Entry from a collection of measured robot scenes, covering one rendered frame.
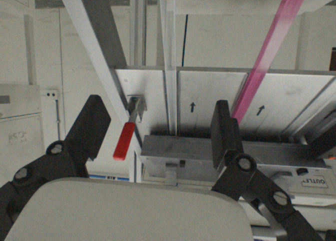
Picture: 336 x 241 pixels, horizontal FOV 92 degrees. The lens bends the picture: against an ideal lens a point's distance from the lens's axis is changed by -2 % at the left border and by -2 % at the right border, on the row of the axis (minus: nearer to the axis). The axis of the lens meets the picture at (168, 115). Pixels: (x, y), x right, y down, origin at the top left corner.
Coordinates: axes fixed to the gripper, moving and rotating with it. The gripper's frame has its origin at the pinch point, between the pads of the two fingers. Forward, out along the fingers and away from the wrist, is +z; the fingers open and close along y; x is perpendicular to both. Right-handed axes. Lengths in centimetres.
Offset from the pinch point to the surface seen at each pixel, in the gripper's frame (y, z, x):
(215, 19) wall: 31, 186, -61
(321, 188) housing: 35.9, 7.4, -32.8
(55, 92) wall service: -155, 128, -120
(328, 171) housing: 39, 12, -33
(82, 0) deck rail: -8.0, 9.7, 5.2
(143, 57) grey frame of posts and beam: -10.0, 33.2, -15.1
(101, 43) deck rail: -8.0, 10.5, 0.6
